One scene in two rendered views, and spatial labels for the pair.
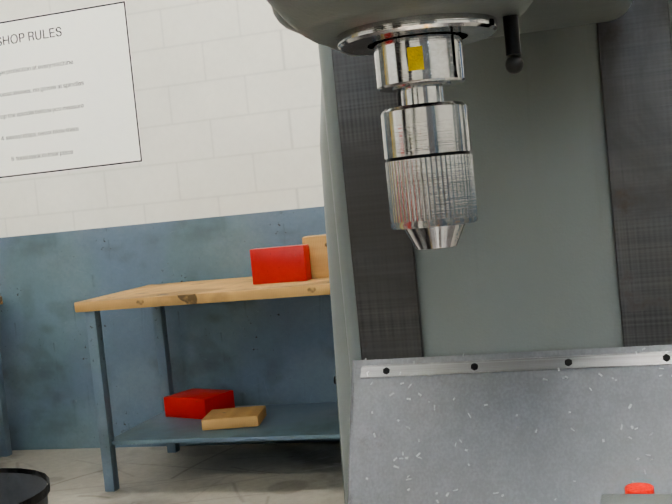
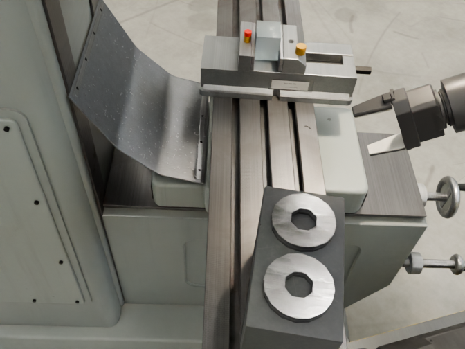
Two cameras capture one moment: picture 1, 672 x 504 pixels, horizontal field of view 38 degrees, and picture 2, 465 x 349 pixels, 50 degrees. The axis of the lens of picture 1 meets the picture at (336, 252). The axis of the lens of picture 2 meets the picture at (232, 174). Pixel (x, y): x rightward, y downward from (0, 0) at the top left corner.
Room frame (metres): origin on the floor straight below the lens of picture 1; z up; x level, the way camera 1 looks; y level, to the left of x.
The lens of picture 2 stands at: (0.86, 0.70, 1.68)
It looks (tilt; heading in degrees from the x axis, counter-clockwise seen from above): 51 degrees down; 250
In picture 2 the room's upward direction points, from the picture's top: 5 degrees clockwise
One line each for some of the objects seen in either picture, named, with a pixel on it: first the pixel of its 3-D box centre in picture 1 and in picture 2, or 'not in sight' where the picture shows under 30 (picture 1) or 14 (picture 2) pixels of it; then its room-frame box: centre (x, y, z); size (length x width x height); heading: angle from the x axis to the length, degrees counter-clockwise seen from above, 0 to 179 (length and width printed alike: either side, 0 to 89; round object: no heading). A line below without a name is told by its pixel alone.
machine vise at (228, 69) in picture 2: not in sight; (277, 60); (0.47, -0.14, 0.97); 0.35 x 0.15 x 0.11; 162
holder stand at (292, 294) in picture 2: not in sight; (290, 284); (0.65, 0.41, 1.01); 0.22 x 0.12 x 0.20; 65
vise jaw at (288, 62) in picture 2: not in sight; (291, 48); (0.45, -0.14, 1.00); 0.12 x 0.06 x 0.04; 72
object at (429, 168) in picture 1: (430, 176); not in sight; (0.53, -0.05, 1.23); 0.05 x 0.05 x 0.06
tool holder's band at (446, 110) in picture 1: (424, 115); not in sight; (0.53, -0.05, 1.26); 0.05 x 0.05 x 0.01
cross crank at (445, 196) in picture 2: not in sight; (434, 196); (0.05, 0.09, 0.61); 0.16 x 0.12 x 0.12; 164
